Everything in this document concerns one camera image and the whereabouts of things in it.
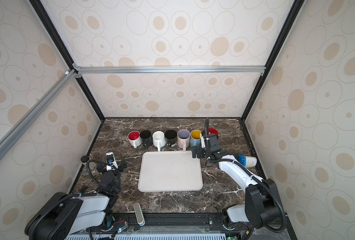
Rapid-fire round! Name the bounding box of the blue mug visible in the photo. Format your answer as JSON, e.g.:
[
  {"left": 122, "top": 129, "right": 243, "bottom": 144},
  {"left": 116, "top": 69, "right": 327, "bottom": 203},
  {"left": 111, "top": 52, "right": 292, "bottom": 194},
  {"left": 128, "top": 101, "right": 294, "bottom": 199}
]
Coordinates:
[{"left": 190, "top": 130, "right": 201, "bottom": 148}]

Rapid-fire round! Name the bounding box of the pink mug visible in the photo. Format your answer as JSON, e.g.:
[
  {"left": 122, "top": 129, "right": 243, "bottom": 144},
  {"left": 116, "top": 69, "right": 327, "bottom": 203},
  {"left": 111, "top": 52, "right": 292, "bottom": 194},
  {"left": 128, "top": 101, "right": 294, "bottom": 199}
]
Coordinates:
[{"left": 177, "top": 130, "right": 190, "bottom": 151}]

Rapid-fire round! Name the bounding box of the black skull pattern mug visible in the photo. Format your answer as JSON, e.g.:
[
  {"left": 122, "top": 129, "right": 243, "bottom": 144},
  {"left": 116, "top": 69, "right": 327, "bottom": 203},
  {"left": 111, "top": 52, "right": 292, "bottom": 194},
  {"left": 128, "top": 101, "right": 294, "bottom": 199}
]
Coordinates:
[{"left": 208, "top": 127, "right": 218, "bottom": 136}]

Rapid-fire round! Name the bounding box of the white mug red inside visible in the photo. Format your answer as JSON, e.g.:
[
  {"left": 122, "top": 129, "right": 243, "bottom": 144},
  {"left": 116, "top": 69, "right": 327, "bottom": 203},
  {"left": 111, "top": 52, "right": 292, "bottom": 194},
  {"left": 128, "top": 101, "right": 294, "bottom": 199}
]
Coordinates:
[{"left": 127, "top": 131, "right": 142, "bottom": 149}]

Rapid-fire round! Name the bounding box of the small white black mug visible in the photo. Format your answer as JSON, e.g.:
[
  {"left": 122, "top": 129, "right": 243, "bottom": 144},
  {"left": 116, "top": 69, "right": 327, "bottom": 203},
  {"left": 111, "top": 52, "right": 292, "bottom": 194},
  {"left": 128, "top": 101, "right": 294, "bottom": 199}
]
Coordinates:
[{"left": 164, "top": 130, "right": 177, "bottom": 147}]

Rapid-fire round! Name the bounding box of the black mug white rim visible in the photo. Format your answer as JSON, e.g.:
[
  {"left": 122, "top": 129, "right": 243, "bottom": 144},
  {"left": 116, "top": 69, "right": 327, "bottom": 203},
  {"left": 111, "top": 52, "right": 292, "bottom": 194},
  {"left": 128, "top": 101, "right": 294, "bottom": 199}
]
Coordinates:
[{"left": 140, "top": 130, "right": 153, "bottom": 150}]

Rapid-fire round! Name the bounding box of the white ribbed mug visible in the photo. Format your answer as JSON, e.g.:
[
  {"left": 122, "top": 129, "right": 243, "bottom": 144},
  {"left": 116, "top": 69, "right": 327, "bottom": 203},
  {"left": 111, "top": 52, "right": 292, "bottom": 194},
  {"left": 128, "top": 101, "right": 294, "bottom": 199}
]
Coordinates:
[{"left": 152, "top": 131, "right": 166, "bottom": 152}]

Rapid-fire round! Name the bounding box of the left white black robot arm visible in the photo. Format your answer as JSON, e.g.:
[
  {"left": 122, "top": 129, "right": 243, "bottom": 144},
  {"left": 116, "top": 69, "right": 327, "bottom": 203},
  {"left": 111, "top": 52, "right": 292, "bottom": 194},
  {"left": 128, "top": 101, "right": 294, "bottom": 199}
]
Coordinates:
[{"left": 24, "top": 153, "right": 127, "bottom": 240}]

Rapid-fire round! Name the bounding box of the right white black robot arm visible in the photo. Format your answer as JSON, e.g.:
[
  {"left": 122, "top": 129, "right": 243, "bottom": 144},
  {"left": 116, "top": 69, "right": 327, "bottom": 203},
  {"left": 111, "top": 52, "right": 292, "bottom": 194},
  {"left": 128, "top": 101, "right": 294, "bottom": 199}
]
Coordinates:
[{"left": 191, "top": 118, "right": 287, "bottom": 234}]

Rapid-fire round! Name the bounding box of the beige plastic tray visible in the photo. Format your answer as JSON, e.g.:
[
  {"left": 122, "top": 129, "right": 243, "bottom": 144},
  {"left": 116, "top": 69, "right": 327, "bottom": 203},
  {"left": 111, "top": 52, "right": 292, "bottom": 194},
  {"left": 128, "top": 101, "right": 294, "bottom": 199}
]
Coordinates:
[{"left": 138, "top": 151, "right": 203, "bottom": 193}]

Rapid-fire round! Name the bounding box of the small bottle black cap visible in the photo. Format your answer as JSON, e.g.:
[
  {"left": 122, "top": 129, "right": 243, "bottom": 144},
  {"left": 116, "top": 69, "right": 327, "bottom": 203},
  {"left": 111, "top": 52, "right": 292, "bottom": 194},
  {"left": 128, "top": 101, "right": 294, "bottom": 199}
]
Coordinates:
[{"left": 80, "top": 156, "right": 90, "bottom": 164}]

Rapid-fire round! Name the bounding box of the white cup blue lid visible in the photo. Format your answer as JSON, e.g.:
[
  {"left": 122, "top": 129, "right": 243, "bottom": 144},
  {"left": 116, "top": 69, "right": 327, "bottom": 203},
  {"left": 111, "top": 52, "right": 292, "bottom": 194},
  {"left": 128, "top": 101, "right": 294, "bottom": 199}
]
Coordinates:
[{"left": 235, "top": 154, "right": 257, "bottom": 168}]

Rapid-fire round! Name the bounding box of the grey white remote bar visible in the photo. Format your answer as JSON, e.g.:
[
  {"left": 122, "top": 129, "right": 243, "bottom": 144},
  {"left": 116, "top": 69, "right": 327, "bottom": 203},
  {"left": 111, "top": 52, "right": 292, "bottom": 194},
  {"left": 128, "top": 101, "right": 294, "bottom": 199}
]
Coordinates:
[{"left": 133, "top": 203, "right": 145, "bottom": 227}]

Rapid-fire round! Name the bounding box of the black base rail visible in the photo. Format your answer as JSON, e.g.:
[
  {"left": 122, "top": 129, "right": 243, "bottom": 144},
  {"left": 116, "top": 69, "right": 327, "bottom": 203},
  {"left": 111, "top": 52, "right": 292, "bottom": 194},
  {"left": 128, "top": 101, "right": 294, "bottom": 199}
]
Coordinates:
[{"left": 38, "top": 211, "right": 298, "bottom": 240}]

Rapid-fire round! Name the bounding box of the horizontal aluminium frame bar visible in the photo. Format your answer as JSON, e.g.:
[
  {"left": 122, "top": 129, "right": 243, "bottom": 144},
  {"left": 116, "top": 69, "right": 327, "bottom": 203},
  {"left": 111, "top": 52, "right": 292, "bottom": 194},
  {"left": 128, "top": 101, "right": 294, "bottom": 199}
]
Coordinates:
[{"left": 75, "top": 65, "right": 266, "bottom": 74}]

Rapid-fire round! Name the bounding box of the diagonal aluminium frame bar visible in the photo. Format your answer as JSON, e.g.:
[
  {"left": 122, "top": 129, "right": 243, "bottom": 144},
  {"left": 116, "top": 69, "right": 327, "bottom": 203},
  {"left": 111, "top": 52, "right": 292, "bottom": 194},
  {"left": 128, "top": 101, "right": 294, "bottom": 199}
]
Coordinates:
[{"left": 0, "top": 70, "right": 76, "bottom": 160}]

